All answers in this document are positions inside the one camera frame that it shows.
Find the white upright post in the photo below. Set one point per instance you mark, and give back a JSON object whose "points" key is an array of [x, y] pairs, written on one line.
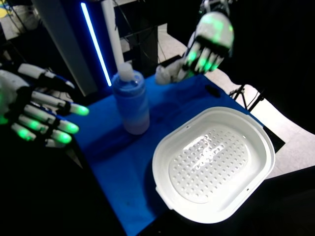
{"points": [[113, 32]]}

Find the black metal stand frame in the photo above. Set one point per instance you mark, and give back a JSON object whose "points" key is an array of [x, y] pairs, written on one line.
{"points": [[145, 39]]}

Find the blue water bottle white cap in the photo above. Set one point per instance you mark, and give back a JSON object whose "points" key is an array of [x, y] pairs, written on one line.
{"points": [[133, 103]]}

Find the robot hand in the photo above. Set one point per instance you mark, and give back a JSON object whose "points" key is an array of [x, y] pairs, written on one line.
{"points": [[14, 98], [214, 29]]}

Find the white perforated plastic basin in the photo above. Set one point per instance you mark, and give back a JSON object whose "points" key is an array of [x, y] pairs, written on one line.
{"points": [[211, 162]]}

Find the grey umbrella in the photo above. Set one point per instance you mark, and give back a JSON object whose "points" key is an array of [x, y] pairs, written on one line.
{"points": [[166, 73]]}

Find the blue table cloth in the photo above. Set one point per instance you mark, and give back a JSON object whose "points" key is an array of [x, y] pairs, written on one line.
{"points": [[118, 152]]}

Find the black tripod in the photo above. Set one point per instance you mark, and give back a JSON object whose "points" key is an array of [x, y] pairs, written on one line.
{"points": [[243, 96]]}

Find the blue-white LED light strip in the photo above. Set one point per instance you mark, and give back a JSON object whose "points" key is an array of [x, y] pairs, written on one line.
{"points": [[94, 41]]}

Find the grey upright column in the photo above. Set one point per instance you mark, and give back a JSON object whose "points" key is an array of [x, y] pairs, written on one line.
{"points": [[64, 41]]}

